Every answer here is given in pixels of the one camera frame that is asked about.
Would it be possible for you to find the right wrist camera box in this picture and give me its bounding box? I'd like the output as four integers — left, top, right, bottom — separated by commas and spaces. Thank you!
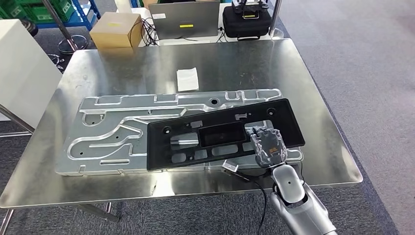
222, 160, 271, 182

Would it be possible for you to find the white cabinet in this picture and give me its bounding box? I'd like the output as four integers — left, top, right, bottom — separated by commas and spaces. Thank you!
0, 19, 63, 129

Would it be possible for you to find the machined aluminium fixture plate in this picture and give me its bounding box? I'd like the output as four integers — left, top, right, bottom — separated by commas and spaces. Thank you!
55, 88, 304, 177

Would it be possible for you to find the black cable bundle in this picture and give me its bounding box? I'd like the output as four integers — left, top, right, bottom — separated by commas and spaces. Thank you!
139, 18, 160, 47

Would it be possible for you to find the black plastic plate frame part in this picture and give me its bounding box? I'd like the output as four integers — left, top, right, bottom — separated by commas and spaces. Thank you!
146, 98, 306, 171

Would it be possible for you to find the black camera cable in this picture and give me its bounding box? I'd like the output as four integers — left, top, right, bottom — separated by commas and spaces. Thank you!
250, 179, 270, 235

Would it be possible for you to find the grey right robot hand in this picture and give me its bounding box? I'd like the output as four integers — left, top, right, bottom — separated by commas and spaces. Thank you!
249, 126, 288, 168

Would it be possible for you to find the stainless steel workbench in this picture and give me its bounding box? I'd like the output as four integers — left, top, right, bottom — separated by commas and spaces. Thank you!
0, 38, 364, 235

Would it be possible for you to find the brown cardboard box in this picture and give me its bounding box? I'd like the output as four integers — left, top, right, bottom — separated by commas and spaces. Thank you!
89, 12, 143, 49

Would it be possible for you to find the chrome stanchion with round base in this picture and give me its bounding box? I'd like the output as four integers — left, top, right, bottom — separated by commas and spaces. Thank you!
42, 0, 89, 54
268, 0, 284, 40

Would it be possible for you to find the white folded paper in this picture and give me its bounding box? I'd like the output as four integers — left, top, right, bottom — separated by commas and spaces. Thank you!
176, 67, 200, 92

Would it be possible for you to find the grey case yellow label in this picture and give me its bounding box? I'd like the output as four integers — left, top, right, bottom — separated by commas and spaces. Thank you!
148, 0, 221, 40

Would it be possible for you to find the blue metal cart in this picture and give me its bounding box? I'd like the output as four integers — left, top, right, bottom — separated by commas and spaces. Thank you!
32, 0, 102, 31

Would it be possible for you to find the green plastic crate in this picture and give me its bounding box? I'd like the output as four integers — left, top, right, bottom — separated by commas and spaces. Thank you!
0, 0, 76, 24

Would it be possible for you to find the black carrying case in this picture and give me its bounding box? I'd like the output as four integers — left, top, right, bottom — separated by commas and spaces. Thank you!
222, 0, 272, 41

